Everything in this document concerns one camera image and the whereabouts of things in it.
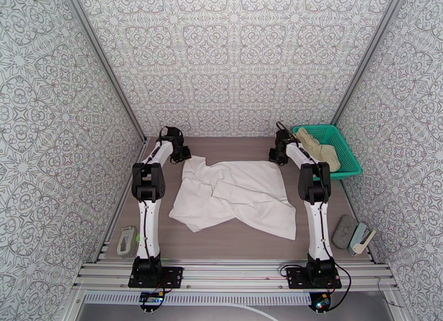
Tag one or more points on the white t-shirt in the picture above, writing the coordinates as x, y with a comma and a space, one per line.
242, 192

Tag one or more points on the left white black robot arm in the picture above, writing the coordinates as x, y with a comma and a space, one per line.
149, 219

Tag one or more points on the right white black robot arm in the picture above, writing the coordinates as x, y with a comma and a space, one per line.
318, 223

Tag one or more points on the green plastic mesh basket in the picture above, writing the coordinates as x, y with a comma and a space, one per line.
347, 157

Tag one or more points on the grey oval stone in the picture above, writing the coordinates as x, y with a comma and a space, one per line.
344, 232

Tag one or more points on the grey white handheld device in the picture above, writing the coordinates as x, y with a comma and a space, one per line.
126, 242

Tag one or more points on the grey stapler tool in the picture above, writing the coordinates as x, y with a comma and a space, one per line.
360, 240

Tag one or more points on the white perforated vent strip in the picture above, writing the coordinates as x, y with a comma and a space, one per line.
225, 298

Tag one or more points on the aluminium corner post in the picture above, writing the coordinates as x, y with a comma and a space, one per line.
103, 64
367, 53

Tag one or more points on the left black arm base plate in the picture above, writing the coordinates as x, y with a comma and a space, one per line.
173, 276

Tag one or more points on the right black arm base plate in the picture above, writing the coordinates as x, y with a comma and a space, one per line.
294, 278

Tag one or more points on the aluminium rail frame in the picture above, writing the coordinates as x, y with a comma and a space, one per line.
235, 271

